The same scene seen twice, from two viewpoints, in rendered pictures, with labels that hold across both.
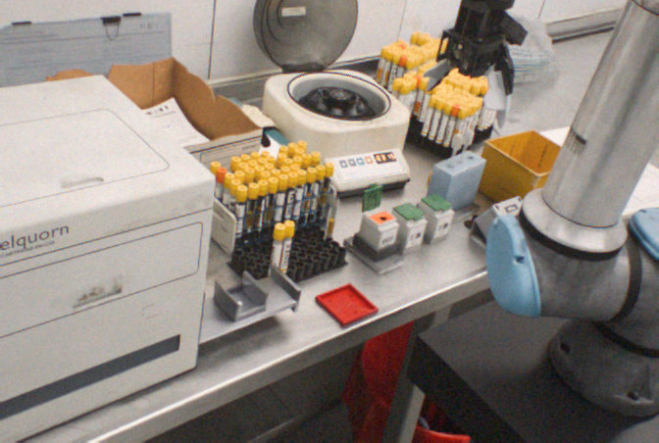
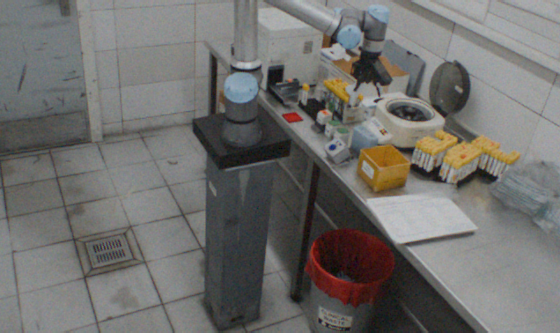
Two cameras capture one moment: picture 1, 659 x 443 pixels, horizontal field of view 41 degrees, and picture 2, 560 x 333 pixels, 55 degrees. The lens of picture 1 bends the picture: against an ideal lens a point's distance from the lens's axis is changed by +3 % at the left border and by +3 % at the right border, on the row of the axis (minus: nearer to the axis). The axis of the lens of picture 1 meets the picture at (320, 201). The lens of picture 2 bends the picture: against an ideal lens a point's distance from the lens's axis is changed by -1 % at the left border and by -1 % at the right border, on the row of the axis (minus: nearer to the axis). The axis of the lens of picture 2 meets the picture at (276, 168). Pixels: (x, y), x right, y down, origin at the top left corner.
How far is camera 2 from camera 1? 2.55 m
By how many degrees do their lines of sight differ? 83
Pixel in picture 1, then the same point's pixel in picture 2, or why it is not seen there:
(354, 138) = (380, 114)
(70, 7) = (403, 42)
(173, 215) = (264, 33)
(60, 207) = not seen: hidden behind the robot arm
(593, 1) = not seen: outside the picture
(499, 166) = (378, 152)
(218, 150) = (346, 77)
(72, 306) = not seen: hidden behind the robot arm
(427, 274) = (312, 137)
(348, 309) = (290, 117)
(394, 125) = (391, 121)
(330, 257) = (314, 114)
